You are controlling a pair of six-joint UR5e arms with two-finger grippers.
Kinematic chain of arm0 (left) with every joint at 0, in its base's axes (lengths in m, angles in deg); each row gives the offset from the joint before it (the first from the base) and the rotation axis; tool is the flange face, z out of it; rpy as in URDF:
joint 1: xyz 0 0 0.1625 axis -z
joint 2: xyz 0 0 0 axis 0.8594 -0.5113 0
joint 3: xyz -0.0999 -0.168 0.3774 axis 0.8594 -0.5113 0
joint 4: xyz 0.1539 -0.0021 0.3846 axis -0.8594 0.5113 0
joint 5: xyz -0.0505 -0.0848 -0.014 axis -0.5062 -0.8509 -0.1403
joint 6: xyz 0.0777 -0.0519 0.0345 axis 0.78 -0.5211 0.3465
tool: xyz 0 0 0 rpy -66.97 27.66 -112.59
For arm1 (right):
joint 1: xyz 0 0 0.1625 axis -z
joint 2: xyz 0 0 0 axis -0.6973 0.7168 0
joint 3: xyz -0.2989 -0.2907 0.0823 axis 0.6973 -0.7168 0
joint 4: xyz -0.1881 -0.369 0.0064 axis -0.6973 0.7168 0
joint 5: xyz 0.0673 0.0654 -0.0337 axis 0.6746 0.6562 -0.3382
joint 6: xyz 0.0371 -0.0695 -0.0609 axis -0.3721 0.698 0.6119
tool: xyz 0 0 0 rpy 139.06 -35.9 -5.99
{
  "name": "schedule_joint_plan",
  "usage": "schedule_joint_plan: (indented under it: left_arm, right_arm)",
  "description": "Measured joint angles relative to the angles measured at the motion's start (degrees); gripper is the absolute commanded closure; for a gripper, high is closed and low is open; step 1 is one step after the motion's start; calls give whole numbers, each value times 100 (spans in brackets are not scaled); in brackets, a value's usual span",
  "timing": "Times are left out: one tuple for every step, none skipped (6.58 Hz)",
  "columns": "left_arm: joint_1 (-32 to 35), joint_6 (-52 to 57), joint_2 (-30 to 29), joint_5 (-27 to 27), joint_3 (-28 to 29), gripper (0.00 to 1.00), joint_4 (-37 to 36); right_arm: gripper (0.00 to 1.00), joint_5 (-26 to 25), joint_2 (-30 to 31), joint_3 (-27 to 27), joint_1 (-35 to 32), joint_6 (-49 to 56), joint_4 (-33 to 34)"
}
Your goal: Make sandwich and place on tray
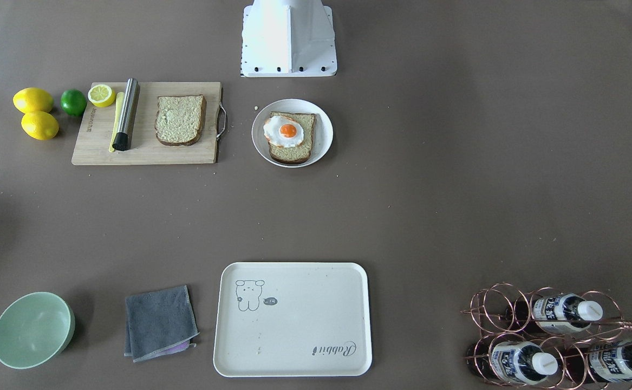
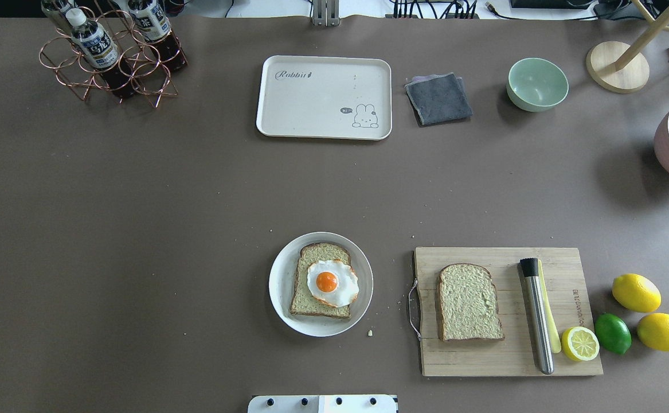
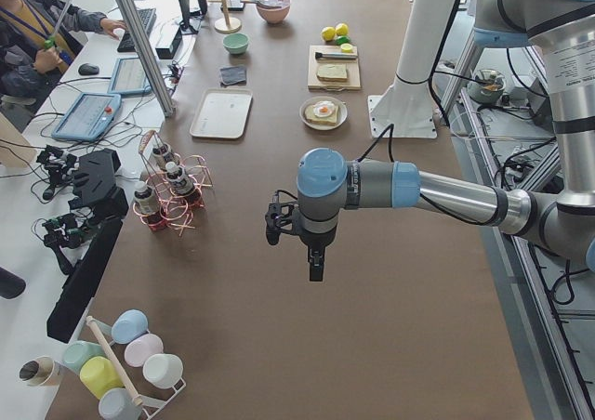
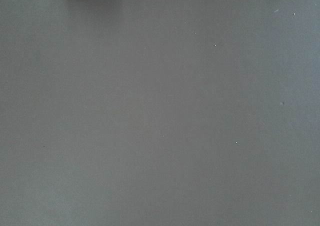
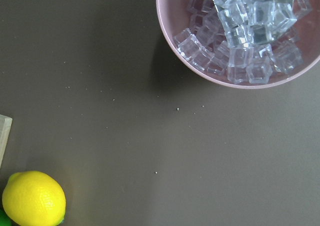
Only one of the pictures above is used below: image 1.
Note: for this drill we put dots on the white round plate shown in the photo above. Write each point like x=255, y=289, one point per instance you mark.
x=323, y=129

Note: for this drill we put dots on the bread slice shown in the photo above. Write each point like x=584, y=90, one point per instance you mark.
x=298, y=154
x=180, y=119

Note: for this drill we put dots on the cream rabbit tray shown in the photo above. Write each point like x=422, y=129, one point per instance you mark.
x=293, y=319

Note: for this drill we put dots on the fried egg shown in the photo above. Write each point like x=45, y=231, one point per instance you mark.
x=282, y=131

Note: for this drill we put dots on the grey folded cloth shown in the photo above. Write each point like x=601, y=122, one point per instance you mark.
x=159, y=323

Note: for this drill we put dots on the steel muddler black tip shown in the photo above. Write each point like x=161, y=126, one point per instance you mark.
x=122, y=138

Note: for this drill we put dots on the yellow plastic knife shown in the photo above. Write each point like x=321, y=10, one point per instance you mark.
x=120, y=96

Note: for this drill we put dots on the bamboo cutting board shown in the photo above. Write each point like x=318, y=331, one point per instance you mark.
x=93, y=140

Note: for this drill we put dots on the half cut lemon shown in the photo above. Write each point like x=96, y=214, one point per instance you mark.
x=101, y=95

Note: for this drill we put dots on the green lime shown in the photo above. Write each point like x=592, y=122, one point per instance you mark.
x=73, y=102

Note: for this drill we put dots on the drink bottle white cap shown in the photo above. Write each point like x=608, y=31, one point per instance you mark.
x=562, y=314
x=514, y=363
x=602, y=364

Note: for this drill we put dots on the yellow lemon lower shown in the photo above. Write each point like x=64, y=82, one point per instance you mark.
x=40, y=125

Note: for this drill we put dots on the yellow lemon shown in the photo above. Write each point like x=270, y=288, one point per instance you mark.
x=40, y=125
x=32, y=99

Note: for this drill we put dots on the yellow lemon upper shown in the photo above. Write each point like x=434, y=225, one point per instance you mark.
x=32, y=99

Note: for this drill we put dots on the mint green bowl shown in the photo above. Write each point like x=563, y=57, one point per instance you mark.
x=34, y=329

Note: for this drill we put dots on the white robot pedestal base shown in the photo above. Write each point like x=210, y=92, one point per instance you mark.
x=288, y=39

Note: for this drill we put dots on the copper wire bottle rack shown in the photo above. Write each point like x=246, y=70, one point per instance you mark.
x=487, y=307

